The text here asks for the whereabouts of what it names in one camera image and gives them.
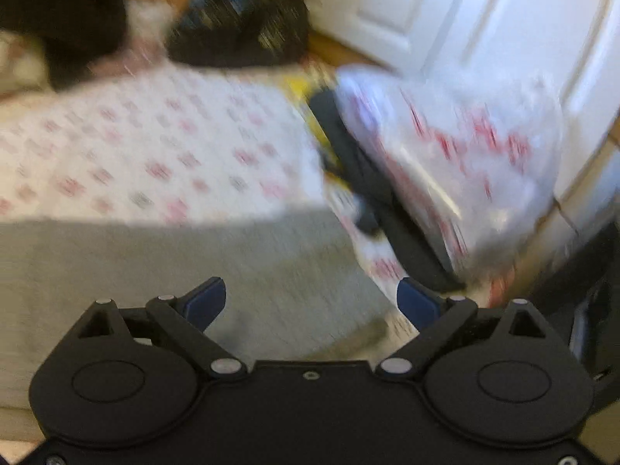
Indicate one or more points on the dark backpack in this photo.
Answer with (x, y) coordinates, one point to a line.
(242, 24)

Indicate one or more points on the grey blanket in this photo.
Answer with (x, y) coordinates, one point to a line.
(145, 290)

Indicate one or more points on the white panelled door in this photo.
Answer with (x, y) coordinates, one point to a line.
(484, 14)

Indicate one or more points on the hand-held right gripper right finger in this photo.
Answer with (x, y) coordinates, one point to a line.
(417, 304)

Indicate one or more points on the black cloth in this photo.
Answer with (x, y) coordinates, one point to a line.
(68, 19)

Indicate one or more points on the dark furniture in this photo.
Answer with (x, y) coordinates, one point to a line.
(586, 300)

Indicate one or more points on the white red printed plastic bag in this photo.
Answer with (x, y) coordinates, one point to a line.
(460, 155)

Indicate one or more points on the white red printed bed sheet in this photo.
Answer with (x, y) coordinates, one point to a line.
(160, 145)

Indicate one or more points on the yellow packet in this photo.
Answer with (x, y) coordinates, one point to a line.
(302, 92)

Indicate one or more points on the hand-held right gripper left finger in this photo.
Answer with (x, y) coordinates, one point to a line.
(206, 302)

